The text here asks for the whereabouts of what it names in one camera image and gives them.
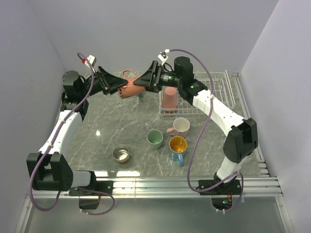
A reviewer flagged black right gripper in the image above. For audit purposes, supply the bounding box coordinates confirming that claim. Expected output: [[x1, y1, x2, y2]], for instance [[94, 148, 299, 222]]
[[133, 61, 182, 94]]

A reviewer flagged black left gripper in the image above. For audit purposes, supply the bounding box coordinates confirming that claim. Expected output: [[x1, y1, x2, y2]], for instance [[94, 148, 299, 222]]
[[80, 66, 128, 98]]

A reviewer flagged blue flowered mug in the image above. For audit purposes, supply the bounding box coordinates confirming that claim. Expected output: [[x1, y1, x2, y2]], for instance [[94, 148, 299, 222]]
[[136, 91, 146, 98]]

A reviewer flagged brown-pink ceramic mug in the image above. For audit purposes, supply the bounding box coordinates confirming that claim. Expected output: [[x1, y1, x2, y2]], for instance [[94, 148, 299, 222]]
[[118, 69, 145, 99]]

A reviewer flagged tall pink plastic cup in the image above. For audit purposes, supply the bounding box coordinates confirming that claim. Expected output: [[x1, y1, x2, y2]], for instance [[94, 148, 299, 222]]
[[161, 87, 178, 109]]

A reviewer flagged short green plastic cup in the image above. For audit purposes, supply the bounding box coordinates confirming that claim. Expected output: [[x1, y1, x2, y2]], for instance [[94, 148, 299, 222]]
[[147, 130, 163, 150]]

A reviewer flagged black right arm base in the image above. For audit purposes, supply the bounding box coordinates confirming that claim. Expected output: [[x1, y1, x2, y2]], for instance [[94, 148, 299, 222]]
[[200, 179, 244, 213]]

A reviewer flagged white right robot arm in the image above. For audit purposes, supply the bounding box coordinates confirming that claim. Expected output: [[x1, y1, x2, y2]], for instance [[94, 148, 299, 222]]
[[134, 56, 258, 194]]

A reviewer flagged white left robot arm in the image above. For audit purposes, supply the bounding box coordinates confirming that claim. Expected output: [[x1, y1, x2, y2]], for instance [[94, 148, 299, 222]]
[[26, 67, 128, 195]]

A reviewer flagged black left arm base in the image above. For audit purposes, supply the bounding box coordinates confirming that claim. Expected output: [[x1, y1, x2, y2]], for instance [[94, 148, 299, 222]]
[[69, 181, 114, 211]]

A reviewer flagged white and pink mug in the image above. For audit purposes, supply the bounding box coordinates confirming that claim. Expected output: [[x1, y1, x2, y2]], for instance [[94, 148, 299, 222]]
[[167, 117, 190, 138]]

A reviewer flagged blue mug orange interior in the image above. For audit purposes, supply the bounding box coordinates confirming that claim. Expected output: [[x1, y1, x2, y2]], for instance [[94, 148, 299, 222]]
[[169, 136, 187, 166]]

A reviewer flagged stainless steel cup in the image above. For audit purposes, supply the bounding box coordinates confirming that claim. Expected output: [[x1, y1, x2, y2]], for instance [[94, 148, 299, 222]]
[[113, 145, 130, 164]]

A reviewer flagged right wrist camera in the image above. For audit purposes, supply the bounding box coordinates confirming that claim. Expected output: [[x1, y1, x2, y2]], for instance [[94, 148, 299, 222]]
[[157, 49, 170, 65]]

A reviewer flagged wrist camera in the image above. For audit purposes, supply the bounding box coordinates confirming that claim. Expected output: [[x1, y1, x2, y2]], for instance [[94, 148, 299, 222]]
[[157, 49, 170, 65], [82, 55, 97, 67]]

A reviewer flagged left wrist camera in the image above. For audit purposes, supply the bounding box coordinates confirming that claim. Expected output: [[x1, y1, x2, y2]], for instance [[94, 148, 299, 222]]
[[82, 55, 97, 67]]

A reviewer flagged white wire dish rack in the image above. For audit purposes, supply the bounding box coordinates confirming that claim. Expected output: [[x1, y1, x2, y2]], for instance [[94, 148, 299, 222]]
[[158, 70, 235, 117]]

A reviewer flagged aluminium front rail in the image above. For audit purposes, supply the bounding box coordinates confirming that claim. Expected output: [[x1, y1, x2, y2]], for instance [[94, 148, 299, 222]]
[[26, 177, 284, 199]]

